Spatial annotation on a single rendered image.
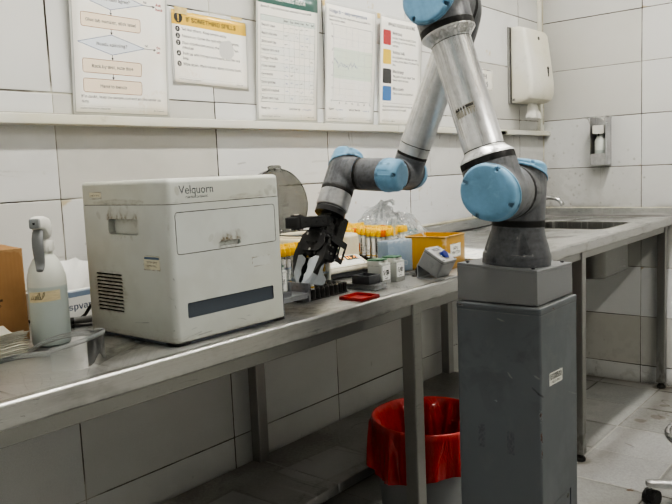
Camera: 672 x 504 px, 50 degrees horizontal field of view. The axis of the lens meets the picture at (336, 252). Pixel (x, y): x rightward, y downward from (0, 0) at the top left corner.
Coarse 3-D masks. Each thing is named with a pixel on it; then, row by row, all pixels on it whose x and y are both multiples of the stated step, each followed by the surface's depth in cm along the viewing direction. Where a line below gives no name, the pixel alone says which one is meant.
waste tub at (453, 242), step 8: (424, 232) 223; (432, 232) 223; (440, 232) 221; (448, 232) 220; (456, 232) 218; (416, 240) 212; (424, 240) 210; (432, 240) 209; (440, 240) 207; (448, 240) 208; (456, 240) 212; (416, 248) 212; (424, 248) 211; (448, 248) 208; (456, 248) 213; (464, 248) 217; (416, 256) 212; (456, 256) 213; (464, 256) 217; (416, 264) 213; (456, 264) 213
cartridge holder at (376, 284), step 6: (354, 276) 183; (360, 276) 182; (366, 276) 181; (372, 276) 181; (378, 276) 183; (354, 282) 183; (360, 282) 182; (366, 282) 181; (372, 282) 181; (378, 282) 183; (384, 282) 184; (348, 288) 185; (354, 288) 183; (360, 288) 182; (366, 288) 181; (372, 288) 180; (378, 288) 180
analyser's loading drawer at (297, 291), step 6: (288, 282) 154; (294, 282) 160; (288, 288) 154; (294, 288) 160; (300, 288) 159; (306, 288) 158; (288, 294) 153; (294, 294) 156; (300, 294) 156; (306, 294) 157; (288, 300) 153; (294, 300) 154; (300, 300) 159; (306, 300) 158
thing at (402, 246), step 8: (384, 240) 203; (392, 240) 202; (400, 240) 202; (408, 240) 205; (384, 248) 200; (392, 248) 200; (400, 248) 203; (408, 248) 205; (408, 256) 205; (408, 264) 205; (408, 272) 203
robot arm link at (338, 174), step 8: (336, 152) 169; (344, 152) 168; (352, 152) 168; (360, 152) 169; (336, 160) 167; (344, 160) 167; (352, 160) 166; (328, 168) 168; (336, 168) 166; (344, 168) 165; (328, 176) 167; (336, 176) 166; (344, 176) 165; (328, 184) 166; (336, 184) 165; (344, 184) 165; (352, 184) 166; (352, 192) 167
